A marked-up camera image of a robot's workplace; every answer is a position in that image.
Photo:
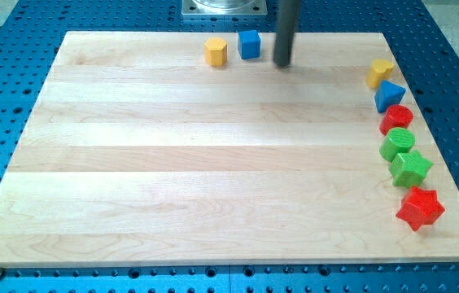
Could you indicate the yellow wooden hexagon block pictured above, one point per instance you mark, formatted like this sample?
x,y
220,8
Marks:
x,y
215,51

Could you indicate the blue wooden cube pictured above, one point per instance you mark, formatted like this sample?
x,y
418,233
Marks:
x,y
249,44

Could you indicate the light wooden board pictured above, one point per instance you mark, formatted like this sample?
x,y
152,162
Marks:
x,y
138,153

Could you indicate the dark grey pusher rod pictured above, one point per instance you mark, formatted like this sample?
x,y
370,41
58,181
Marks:
x,y
286,25

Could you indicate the blue wooden triangle block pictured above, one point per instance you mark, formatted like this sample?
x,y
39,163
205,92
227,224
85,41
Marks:
x,y
388,94

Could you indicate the green wooden cylinder block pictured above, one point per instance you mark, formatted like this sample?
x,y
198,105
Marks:
x,y
398,140

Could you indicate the yellow wooden heart block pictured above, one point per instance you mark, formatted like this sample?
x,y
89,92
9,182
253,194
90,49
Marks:
x,y
380,70

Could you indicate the red wooden cylinder block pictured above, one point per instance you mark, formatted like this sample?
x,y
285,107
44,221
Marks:
x,y
396,116

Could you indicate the green wooden star block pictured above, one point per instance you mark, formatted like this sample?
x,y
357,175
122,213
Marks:
x,y
409,169

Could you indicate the red wooden star block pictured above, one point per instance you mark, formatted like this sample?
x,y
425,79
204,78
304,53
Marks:
x,y
420,207

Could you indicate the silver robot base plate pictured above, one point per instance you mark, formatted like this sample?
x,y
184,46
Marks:
x,y
223,7

